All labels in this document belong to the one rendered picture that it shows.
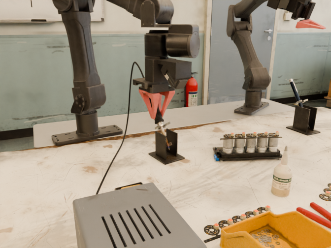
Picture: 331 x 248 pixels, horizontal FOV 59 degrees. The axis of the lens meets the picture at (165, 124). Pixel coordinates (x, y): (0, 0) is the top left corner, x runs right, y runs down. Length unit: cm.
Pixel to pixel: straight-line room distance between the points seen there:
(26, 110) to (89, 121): 241
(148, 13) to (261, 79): 61
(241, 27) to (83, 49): 72
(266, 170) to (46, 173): 50
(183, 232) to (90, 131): 59
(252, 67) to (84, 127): 66
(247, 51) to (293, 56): 340
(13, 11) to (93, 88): 236
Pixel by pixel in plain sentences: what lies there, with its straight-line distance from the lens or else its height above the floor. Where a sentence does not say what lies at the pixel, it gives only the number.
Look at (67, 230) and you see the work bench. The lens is 53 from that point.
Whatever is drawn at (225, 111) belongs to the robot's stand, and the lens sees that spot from 116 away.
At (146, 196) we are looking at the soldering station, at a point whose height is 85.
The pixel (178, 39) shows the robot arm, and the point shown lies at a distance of 66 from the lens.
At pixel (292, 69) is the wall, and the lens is 465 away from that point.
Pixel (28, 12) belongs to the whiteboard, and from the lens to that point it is 314.
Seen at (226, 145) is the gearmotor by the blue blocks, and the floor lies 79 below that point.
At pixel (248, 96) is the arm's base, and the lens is 120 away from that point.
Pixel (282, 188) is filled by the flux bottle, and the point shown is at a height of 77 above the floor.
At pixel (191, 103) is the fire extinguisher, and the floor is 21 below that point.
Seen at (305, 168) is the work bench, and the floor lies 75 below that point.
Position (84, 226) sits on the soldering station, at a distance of 36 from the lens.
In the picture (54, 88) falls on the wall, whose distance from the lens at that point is 322.
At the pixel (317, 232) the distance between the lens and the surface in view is 47.
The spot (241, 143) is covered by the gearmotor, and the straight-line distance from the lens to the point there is 73.
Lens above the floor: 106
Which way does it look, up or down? 18 degrees down
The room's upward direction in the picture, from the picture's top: straight up
